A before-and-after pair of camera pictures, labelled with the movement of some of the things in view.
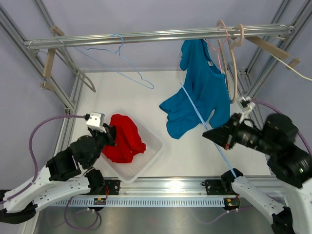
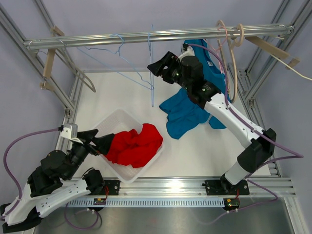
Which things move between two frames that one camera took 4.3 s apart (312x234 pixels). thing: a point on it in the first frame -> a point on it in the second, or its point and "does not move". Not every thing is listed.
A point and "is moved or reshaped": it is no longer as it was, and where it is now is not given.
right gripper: x=223 y=136 -> x=170 y=60
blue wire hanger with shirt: x=207 y=128 -> x=150 y=36
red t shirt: x=128 y=141 is moved or reshaped
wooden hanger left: x=49 y=61 does not move
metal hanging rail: x=278 y=30 does not move
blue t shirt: x=205 y=91 does not move
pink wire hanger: x=218 y=48 does not move
